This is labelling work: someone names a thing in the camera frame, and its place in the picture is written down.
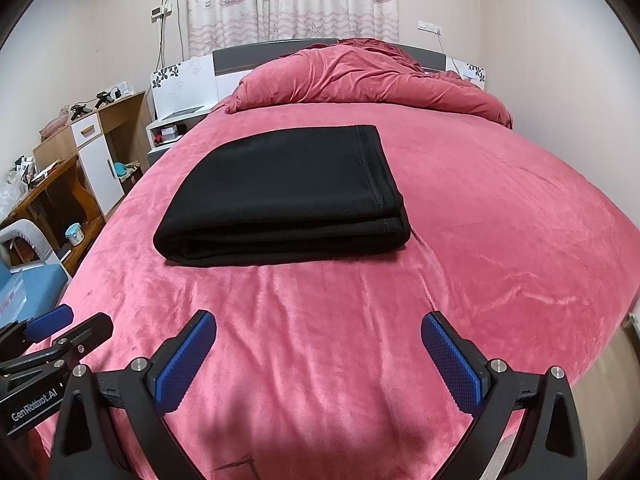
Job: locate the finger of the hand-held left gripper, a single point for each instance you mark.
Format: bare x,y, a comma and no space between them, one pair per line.
50,319
92,331

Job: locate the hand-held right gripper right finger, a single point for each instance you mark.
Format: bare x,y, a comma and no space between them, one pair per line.
450,360

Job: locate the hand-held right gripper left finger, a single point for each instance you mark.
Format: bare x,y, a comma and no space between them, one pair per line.
185,360

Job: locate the black pants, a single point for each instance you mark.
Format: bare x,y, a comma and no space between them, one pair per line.
280,185

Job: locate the white chair with blue cushion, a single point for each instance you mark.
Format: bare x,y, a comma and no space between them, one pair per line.
30,280

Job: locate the light blue cup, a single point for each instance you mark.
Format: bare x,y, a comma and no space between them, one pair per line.
74,235

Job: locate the pink bed sheet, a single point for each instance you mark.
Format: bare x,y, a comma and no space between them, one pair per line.
350,310

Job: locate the wooden desk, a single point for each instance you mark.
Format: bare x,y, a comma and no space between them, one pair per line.
55,195

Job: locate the clear plastic bag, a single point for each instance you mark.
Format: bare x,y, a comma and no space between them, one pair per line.
12,192

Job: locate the pink plush cloth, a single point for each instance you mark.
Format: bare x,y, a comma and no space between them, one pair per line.
54,122

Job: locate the white nightstand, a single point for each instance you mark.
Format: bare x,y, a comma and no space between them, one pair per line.
175,145

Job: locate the wooden cabinet with white doors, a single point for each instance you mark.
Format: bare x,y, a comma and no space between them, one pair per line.
122,125

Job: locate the black device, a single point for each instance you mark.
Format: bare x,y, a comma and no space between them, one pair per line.
78,109
104,96

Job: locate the white floral bedside panel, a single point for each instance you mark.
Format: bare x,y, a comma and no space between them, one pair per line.
472,72
180,82

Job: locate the pink duvet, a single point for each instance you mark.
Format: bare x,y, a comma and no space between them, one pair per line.
360,80

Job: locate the dark grey headboard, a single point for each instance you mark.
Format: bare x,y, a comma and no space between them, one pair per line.
235,60

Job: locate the printed white curtain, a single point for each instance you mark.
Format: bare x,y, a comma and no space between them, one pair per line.
300,0

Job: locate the white wall socket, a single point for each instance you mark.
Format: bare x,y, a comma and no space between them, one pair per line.
162,10
428,25

